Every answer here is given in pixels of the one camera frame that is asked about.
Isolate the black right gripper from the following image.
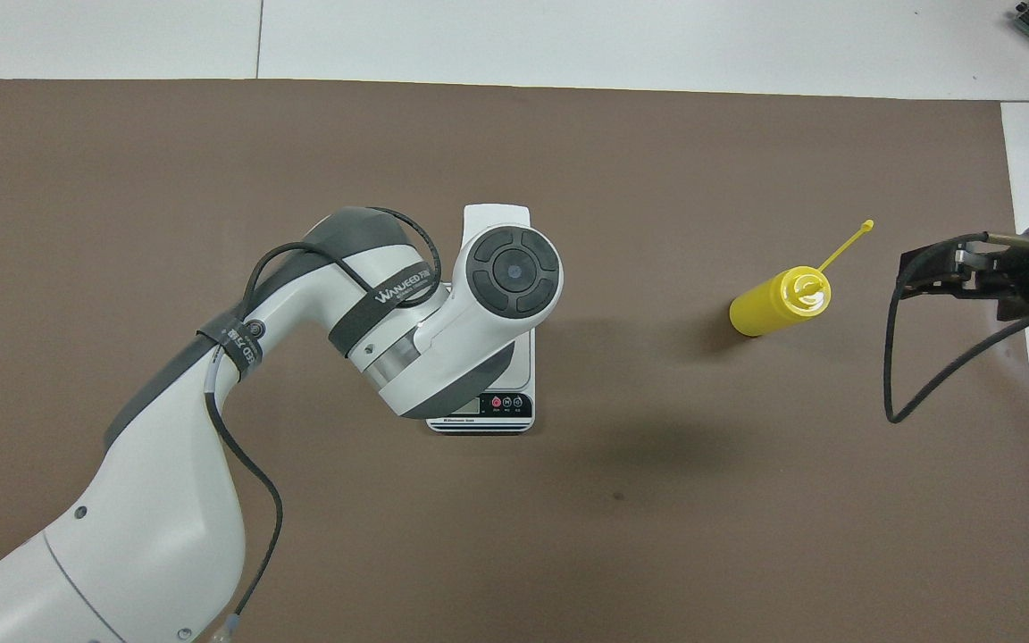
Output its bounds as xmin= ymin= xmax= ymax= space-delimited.
xmin=899 ymin=241 xmax=1029 ymax=323

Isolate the yellow squeeze bottle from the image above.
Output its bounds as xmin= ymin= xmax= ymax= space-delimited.
xmin=729 ymin=219 xmax=875 ymax=338

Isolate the silver digital kitchen scale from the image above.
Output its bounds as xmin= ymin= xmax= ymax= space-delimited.
xmin=425 ymin=284 xmax=537 ymax=435

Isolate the brown paper table mat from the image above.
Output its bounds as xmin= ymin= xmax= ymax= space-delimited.
xmin=0 ymin=79 xmax=1029 ymax=643

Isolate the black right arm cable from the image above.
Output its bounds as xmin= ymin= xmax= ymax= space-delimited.
xmin=883 ymin=230 xmax=1029 ymax=425

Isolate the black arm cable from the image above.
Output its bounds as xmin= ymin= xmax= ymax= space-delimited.
xmin=205 ymin=207 xmax=444 ymax=642
xmin=883 ymin=230 xmax=1029 ymax=425

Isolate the black printed velcro strap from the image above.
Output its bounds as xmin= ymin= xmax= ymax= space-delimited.
xmin=327 ymin=259 xmax=446 ymax=358

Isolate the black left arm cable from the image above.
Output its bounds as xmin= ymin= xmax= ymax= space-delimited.
xmin=205 ymin=207 xmax=444 ymax=642

